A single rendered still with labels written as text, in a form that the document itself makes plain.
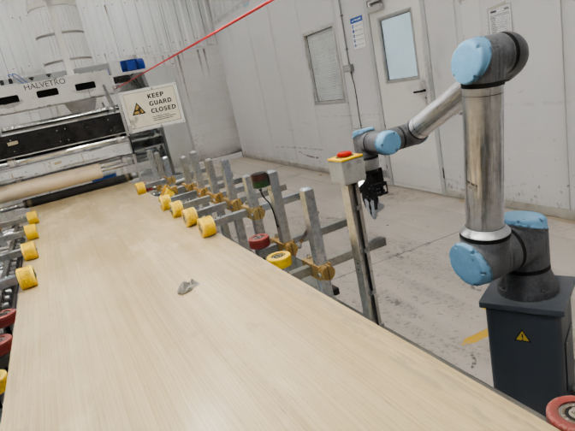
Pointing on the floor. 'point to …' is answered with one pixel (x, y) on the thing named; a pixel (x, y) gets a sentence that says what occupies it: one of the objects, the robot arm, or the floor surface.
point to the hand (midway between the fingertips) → (372, 216)
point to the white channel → (59, 38)
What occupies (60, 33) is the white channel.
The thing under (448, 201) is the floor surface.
